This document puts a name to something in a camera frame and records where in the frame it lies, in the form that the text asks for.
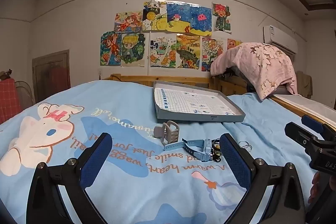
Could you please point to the thin metal bangles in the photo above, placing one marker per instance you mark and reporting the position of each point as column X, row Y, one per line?
column 245, row 145

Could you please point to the small orange drawing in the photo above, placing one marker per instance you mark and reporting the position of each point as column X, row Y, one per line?
column 233, row 43

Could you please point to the brown door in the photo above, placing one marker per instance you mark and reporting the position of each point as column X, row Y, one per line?
column 51, row 75

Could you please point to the blond figure drawing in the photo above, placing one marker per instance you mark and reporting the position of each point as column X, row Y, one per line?
column 132, row 49

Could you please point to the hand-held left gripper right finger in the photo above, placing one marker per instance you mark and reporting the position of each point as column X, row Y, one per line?
column 235, row 158

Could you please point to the yellow moon drawing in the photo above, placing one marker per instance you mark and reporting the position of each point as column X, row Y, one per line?
column 155, row 16

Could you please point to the red checked cloth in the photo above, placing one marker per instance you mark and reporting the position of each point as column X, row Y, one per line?
column 6, row 100

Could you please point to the person's right hand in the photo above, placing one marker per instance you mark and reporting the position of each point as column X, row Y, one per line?
column 316, row 187

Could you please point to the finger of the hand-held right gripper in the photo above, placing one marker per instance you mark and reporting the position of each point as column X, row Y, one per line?
column 316, row 124
column 302, row 136

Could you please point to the red and blue collage drawing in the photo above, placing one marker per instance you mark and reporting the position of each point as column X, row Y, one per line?
column 210, row 53

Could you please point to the pink floral blanket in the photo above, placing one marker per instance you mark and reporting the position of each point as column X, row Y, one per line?
column 260, row 64

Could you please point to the red-haired figure drawing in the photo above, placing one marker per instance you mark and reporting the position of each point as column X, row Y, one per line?
column 221, row 16

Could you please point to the pink jellyfish drawing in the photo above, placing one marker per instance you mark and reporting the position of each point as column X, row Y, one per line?
column 200, row 19

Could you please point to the hanging beige coat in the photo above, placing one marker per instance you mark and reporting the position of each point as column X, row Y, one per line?
column 305, row 85

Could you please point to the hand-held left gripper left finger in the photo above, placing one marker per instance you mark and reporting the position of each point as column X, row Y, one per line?
column 97, row 158

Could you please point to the orange-haired girl drawing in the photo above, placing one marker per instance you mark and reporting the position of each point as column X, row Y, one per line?
column 128, row 21

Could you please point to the white air conditioner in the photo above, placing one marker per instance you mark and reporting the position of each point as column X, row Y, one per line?
column 279, row 36

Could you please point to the standing fan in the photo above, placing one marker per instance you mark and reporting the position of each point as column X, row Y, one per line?
column 25, row 92

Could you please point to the shallow grey cardboard box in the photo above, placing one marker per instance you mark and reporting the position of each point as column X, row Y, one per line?
column 194, row 104

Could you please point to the orange landscape drawing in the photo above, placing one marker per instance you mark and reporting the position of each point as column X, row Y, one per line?
column 188, row 52

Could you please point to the blue sea yellow sand drawing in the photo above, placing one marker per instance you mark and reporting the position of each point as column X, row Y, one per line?
column 178, row 16

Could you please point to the light blue printed blanket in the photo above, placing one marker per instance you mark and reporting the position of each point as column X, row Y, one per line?
column 126, row 113

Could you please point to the mermaid drawing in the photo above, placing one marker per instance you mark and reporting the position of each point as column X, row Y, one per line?
column 110, row 48

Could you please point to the turtles drawing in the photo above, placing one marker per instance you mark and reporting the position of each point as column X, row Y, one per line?
column 162, row 52

